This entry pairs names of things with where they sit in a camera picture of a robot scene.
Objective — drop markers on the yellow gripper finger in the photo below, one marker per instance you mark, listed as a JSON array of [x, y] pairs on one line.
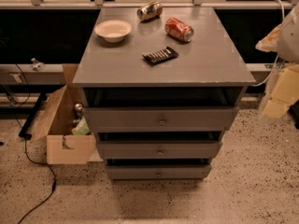
[[270, 42], [282, 92]]

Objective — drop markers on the white bowl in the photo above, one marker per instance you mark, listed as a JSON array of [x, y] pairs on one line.
[[113, 31]]

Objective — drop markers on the silver metal bottle top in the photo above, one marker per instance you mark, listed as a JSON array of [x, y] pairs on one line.
[[78, 107]]

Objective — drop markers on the gold soda can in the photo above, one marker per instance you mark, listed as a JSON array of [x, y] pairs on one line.
[[150, 11]]

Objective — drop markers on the green white bottle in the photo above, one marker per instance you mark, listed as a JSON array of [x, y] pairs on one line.
[[82, 128]]

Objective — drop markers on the grey top drawer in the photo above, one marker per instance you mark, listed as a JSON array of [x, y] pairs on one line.
[[192, 119]]

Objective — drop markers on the cardboard box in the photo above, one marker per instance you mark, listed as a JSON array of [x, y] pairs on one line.
[[56, 124]]

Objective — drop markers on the red soda can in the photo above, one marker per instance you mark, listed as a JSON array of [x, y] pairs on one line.
[[179, 29]]

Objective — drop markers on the grey bottom drawer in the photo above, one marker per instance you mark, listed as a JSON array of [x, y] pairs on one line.
[[158, 172]]

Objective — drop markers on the small clear plastic object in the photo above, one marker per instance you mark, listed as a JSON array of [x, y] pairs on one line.
[[37, 65]]

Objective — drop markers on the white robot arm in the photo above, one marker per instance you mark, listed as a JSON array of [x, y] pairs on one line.
[[288, 41]]

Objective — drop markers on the grey drawer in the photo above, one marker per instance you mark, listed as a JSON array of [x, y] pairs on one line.
[[158, 172], [127, 150], [192, 119]]

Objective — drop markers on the black metal floor bar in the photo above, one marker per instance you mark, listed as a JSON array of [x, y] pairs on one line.
[[24, 128]]

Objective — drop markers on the grey drawer cabinet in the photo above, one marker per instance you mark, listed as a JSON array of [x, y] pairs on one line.
[[208, 72]]

